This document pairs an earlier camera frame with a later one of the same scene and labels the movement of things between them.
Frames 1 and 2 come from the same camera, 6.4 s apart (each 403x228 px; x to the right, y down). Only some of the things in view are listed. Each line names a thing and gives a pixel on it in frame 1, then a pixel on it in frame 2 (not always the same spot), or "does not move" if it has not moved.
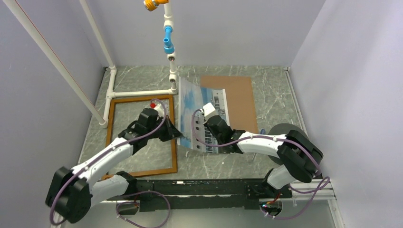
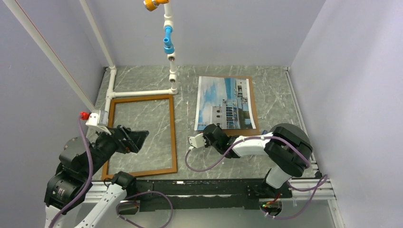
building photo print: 192,97 to 225,101
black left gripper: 171,130 to 135,138
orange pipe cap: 151,5 does not move
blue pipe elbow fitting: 168,48 does not move
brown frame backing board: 239,98 does not move
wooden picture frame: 107,173 does not move
